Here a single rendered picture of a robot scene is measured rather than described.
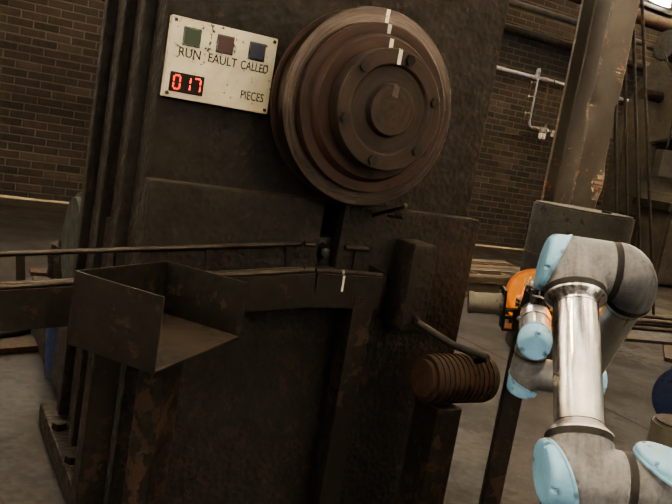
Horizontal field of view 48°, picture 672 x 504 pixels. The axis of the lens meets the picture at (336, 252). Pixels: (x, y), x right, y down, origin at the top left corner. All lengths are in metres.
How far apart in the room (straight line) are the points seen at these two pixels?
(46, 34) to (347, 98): 6.20
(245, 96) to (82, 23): 6.03
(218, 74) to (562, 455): 1.12
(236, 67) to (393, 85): 0.37
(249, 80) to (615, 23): 4.54
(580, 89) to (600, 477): 5.14
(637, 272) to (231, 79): 0.99
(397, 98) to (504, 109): 8.36
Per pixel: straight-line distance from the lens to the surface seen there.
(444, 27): 2.16
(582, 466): 1.34
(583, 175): 6.03
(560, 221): 4.44
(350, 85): 1.73
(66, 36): 7.80
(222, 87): 1.84
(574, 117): 6.28
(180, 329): 1.56
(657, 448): 1.43
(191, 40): 1.81
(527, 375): 1.84
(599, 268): 1.52
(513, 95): 10.21
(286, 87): 1.75
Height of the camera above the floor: 1.02
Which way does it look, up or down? 8 degrees down
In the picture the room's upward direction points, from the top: 10 degrees clockwise
